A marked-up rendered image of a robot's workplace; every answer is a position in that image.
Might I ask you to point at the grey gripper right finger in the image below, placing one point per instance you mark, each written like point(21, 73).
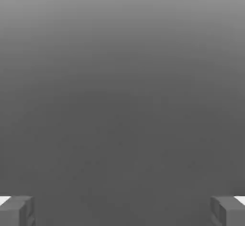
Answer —
point(229, 212)

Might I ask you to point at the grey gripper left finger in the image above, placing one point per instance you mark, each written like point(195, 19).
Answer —
point(13, 212)

